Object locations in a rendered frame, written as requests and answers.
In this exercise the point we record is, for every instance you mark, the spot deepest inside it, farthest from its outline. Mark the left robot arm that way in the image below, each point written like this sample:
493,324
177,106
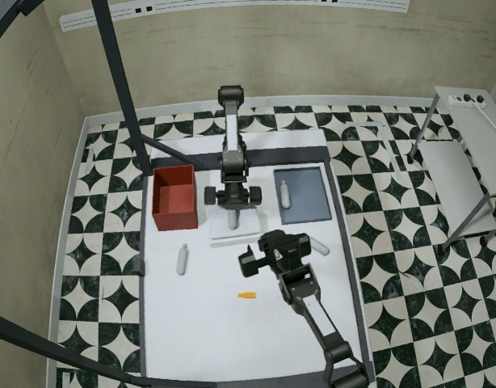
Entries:
232,162

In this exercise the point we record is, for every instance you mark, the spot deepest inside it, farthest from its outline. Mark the white cylinder with narrow neck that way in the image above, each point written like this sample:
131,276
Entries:
232,219
284,195

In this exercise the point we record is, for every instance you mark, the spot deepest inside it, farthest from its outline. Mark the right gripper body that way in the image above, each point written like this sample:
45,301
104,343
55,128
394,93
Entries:
249,267

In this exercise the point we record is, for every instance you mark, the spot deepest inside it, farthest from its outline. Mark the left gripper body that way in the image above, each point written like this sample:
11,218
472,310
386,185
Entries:
210,195

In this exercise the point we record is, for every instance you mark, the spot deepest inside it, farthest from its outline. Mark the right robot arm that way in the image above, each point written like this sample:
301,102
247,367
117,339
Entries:
304,296

